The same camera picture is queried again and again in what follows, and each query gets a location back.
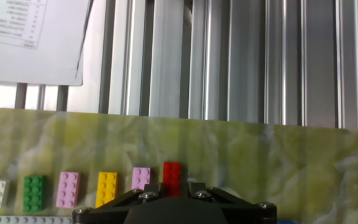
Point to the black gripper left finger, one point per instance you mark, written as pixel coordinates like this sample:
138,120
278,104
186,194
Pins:
117,202

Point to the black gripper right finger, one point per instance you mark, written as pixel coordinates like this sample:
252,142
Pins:
238,203

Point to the short red Lego brick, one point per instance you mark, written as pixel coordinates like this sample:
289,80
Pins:
171,175

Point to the yellow Lego brick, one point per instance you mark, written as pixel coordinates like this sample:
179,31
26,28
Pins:
107,189

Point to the pink Lego brick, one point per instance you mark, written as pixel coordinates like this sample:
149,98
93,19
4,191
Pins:
141,178
68,189

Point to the green Lego brick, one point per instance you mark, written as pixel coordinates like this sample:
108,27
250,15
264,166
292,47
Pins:
34,193

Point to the grey Lego baseplate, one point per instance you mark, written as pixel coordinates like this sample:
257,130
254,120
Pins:
26,220

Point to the green marble pattern mat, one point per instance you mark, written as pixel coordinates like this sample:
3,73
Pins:
259,161

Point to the printed white paper sheets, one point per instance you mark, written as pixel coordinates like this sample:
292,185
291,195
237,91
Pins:
42,62

